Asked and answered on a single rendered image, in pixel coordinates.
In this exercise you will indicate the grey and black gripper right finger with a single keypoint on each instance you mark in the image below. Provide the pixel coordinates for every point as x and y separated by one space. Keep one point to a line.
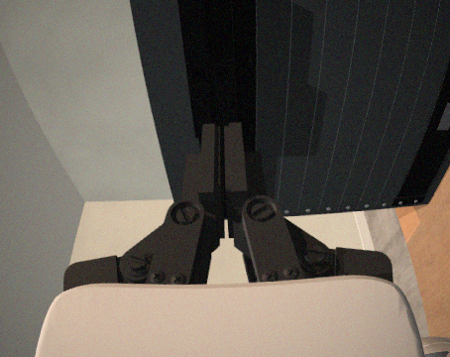
280 250

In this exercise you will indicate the black server rack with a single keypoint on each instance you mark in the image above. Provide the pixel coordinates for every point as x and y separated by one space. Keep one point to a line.
351 111

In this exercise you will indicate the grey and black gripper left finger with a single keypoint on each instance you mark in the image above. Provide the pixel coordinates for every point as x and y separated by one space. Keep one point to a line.
194 224

